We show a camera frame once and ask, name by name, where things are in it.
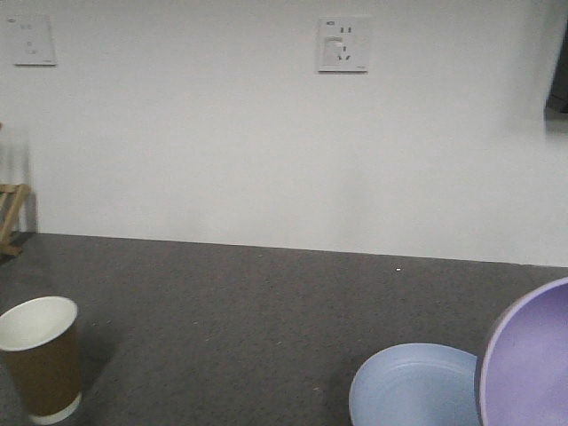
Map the brown paper cup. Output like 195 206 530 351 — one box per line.
1 296 83 425

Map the purple plastic bowl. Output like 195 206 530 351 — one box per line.
475 278 567 425

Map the light blue plastic plate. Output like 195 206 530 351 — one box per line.
349 343 480 425

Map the wooden rack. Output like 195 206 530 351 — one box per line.
1 184 31 257

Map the black range hood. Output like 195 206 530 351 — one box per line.
546 32 568 114

